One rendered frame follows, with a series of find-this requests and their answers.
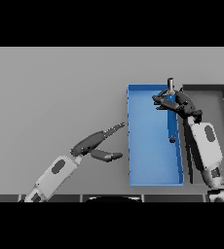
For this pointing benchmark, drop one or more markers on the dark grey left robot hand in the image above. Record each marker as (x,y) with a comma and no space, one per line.
(91,143)

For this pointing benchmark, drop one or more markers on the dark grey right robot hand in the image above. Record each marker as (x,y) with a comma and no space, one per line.
(182,105)

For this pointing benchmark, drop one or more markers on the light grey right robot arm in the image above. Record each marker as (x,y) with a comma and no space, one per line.
(206,152)

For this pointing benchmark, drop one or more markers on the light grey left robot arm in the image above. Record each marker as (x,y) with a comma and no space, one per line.
(54,175)

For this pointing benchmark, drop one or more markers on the dark grey bin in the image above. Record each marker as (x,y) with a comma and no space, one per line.
(219,116)

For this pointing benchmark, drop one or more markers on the blue bin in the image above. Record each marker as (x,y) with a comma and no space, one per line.
(153,139)

